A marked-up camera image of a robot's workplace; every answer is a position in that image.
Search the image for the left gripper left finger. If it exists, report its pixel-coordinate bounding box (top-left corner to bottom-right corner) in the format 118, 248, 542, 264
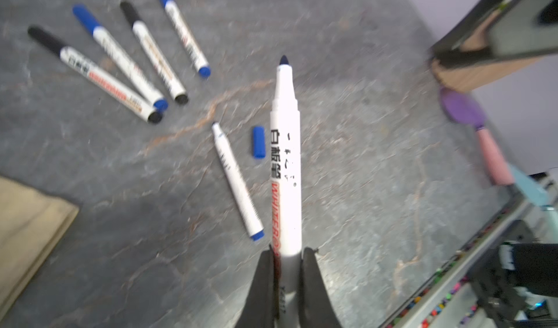
235, 248, 276, 328

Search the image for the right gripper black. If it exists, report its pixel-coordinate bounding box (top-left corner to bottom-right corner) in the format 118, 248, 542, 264
432, 0, 557, 69

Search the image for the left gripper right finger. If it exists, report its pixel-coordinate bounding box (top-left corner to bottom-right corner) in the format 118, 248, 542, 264
299, 248, 341, 328

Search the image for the white marker pen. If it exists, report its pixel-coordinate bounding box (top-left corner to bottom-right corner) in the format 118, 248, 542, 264
132, 20, 190, 105
164, 1, 212, 79
270, 56, 302, 327
27, 24, 164, 125
92, 25, 169, 112
212, 122, 264, 241

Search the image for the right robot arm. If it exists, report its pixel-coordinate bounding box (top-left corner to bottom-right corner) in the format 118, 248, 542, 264
431, 0, 557, 327

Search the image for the light blue garden trowel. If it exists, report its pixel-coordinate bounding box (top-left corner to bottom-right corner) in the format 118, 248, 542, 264
507, 162, 558, 233

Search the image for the beige cloth glove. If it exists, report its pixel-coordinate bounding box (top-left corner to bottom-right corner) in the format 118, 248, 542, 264
1, 177, 79, 317

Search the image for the purple trowel pink handle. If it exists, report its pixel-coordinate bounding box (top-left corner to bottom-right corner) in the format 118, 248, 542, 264
440, 87, 514, 186

